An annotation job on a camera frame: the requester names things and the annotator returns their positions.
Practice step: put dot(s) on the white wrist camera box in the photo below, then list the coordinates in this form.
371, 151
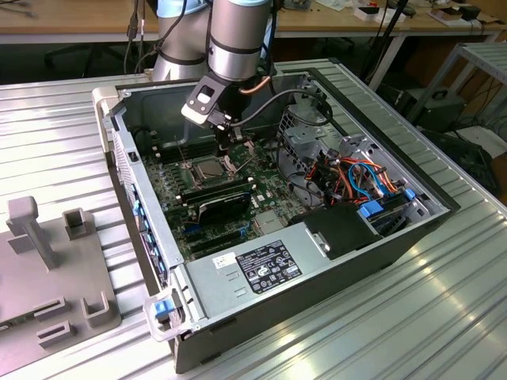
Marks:
197, 115

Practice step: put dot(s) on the silver chipset heatsink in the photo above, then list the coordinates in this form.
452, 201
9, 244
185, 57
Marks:
271, 222

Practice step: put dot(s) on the small blue plastic clip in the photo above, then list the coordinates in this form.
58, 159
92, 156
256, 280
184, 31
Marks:
410, 194

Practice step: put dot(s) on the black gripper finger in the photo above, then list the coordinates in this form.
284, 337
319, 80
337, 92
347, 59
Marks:
223, 142

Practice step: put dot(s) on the CPU socket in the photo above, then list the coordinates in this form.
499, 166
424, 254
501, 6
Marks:
210, 183

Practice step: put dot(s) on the brown cardboard box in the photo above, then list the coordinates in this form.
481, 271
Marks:
447, 16

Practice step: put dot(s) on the black expansion slot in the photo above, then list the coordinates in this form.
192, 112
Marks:
214, 238

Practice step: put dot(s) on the black plastic shroud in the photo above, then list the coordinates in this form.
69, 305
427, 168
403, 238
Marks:
340, 233

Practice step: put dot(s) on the small white box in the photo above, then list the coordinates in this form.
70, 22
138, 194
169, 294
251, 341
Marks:
368, 14

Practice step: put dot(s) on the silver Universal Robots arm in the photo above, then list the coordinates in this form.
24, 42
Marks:
237, 39

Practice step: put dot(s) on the black RAM slot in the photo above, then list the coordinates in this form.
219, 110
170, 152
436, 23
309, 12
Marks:
198, 143
198, 147
198, 150
218, 190
198, 140
218, 187
218, 194

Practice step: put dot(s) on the grey parts rack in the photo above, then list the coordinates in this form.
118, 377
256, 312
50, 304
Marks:
39, 277

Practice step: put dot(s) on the black graphics card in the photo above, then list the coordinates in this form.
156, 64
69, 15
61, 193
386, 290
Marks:
223, 210

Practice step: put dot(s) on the grey metal frame table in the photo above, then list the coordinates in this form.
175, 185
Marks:
489, 55

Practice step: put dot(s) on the black and silver PC case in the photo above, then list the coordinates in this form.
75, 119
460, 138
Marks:
317, 308

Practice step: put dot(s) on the blue case latch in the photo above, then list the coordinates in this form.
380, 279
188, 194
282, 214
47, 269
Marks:
162, 309

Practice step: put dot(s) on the green motherboard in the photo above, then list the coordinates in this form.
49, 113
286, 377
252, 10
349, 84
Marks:
273, 190

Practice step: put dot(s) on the silver power supply unit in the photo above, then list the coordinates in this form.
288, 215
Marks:
216, 285

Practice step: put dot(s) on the silver topped CPU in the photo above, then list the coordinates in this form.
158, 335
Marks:
210, 169

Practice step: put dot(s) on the wooden desk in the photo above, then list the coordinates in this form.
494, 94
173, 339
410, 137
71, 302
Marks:
79, 20

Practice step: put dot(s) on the blue disk carrier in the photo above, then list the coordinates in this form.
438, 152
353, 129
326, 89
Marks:
370, 207

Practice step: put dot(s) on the silver metal drive cage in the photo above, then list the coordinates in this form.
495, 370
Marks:
301, 134

